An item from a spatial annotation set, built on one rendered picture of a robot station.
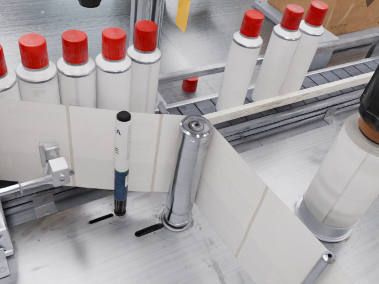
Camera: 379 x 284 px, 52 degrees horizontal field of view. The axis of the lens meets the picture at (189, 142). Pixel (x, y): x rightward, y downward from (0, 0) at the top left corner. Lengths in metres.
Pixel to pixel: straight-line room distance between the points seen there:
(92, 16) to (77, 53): 0.61
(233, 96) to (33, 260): 0.43
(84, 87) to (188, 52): 0.51
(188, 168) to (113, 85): 0.18
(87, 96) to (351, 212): 0.40
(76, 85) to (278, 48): 0.37
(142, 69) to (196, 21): 0.61
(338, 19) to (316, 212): 0.73
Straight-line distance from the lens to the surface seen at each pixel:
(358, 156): 0.52
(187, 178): 0.48
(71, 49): 0.54
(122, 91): 0.59
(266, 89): 0.79
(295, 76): 0.82
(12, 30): 1.08
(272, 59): 0.75
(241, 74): 0.70
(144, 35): 0.57
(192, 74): 0.72
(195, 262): 0.55
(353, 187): 0.55
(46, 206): 0.66
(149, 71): 0.60
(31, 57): 0.54
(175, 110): 0.76
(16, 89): 0.55
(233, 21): 1.22
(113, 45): 0.55
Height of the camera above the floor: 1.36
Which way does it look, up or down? 44 degrees down
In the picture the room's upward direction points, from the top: 12 degrees clockwise
